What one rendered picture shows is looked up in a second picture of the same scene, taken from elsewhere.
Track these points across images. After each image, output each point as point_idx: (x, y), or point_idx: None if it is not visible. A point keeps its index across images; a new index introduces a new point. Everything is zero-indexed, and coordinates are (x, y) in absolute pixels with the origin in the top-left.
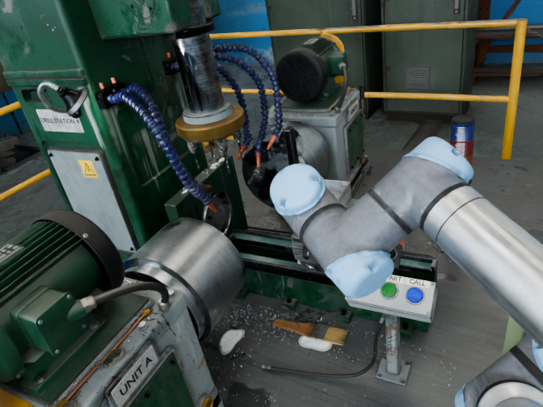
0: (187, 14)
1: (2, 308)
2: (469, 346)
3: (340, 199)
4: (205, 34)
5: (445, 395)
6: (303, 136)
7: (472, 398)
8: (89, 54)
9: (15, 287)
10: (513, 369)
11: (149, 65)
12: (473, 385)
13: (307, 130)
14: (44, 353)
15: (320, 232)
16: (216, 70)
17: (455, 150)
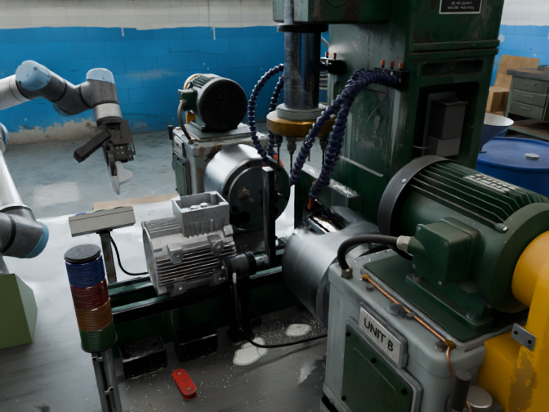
0: (281, 11)
1: (194, 86)
2: (63, 334)
3: (173, 203)
4: (286, 33)
5: (72, 301)
6: (323, 237)
7: (36, 220)
8: (332, 28)
9: (198, 84)
10: (12, 215)
11: (369, 63)
12: (37, 223)
13: (336, 244)
14: (198, 117)
15: None
16: (288, 72)
17: (21, 64)
